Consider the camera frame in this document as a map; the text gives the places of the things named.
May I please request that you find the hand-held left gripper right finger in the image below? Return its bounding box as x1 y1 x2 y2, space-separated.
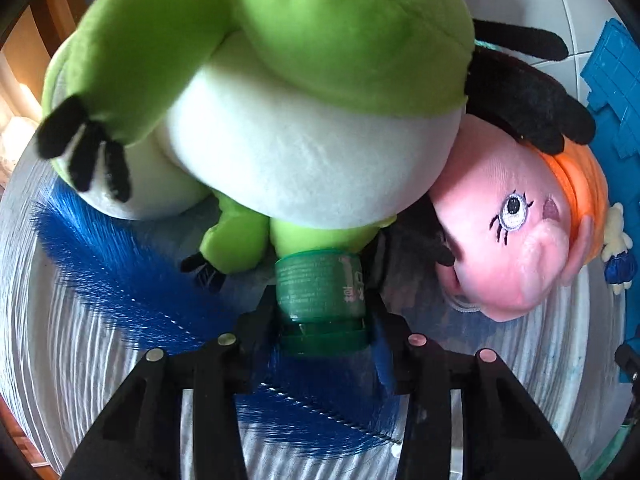
369 304 581 480

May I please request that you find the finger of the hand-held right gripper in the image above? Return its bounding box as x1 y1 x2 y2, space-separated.
615 342 640 387

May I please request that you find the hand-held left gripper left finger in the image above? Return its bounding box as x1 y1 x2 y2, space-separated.
61 300 282 480

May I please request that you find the green plastic bottle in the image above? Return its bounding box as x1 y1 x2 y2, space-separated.
272 249 374 359

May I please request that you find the white cloth-covered desktop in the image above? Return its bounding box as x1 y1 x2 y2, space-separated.
0 150 632 480

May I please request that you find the small white blue doll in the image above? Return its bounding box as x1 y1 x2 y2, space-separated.
600 202 639 295

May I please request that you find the pink pig plush orange dress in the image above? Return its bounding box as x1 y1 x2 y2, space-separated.
430 127 612 322

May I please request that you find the blue bottle brush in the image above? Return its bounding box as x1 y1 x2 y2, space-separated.
32 180 407 456

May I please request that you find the green frog plush toy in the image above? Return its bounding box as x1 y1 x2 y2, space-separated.
37 0 598 295

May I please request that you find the brown wooden furniture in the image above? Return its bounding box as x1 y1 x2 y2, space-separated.
0 0 88 126

